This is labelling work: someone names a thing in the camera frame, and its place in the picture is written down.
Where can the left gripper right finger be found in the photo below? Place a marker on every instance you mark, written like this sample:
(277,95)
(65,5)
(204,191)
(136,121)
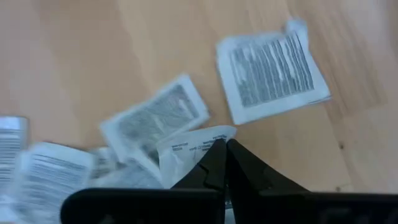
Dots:
(248,180)

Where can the white packet black square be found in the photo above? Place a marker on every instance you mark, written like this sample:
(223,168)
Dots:
(183,155)

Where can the white text packet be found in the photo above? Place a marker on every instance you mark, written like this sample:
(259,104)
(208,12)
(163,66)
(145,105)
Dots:
(270,71)

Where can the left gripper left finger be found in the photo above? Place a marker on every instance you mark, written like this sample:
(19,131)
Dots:
(208,174)

